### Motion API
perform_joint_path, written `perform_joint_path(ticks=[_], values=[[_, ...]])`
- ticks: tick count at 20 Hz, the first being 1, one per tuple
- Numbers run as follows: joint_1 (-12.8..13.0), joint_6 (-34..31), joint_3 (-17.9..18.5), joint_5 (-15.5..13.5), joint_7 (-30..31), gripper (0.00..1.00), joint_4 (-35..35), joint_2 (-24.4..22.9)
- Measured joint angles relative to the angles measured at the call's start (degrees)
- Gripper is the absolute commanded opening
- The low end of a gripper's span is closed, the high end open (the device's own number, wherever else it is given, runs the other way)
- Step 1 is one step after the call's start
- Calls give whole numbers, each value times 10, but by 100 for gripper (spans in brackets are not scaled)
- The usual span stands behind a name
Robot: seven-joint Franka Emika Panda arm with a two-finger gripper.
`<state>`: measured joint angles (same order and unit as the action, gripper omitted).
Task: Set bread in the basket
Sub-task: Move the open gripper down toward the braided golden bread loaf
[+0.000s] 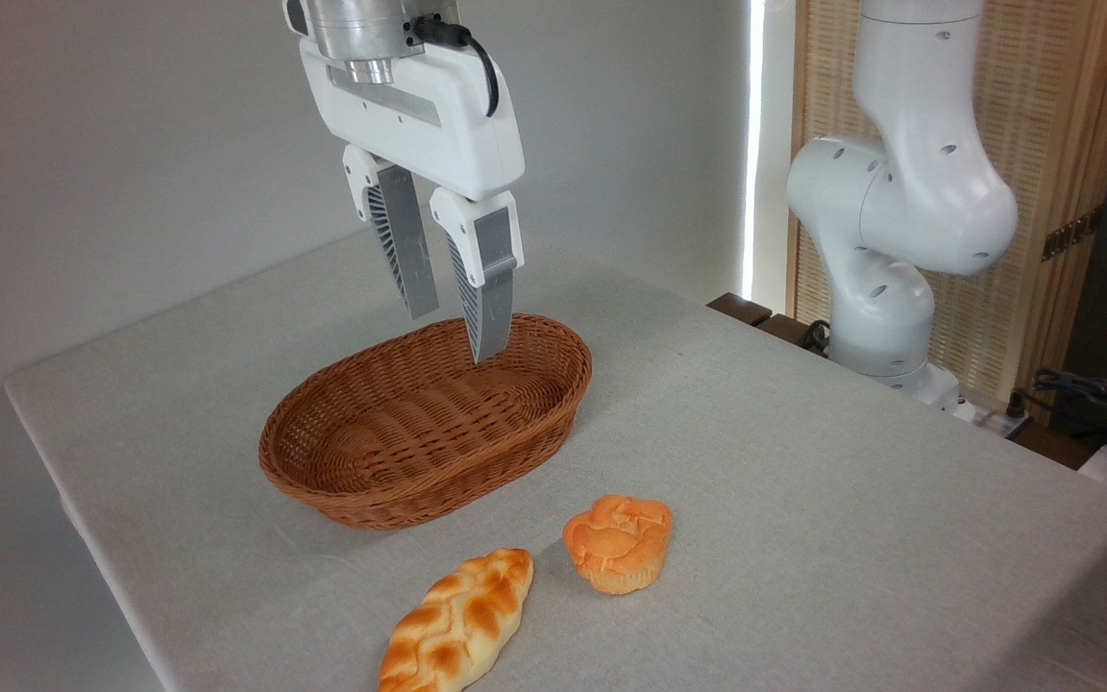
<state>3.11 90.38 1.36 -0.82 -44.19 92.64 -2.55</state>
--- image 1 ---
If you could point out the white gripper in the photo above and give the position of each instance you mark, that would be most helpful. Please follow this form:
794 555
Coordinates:
419 125

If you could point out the long braided bread loaf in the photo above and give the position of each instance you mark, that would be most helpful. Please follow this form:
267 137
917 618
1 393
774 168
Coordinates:
457 625

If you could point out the brown oval wicker basket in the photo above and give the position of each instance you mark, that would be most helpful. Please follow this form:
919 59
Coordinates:
390 452

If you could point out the orange muffin-shaped bread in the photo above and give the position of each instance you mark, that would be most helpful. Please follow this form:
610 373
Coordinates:
616 548

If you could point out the dark brown wooden block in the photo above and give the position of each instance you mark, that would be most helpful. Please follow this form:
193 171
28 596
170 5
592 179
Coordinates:
741 308
789 332

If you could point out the light grey tablecloth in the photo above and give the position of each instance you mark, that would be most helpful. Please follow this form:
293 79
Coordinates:
803 538

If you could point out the white power strip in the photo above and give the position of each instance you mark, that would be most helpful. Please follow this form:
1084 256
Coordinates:
1000 423

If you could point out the wooden bamboo folding screen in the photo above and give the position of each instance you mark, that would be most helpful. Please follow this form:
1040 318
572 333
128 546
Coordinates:
1044 96

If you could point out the dark metal screen hinge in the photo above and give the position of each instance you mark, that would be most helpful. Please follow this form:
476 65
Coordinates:
1072 234

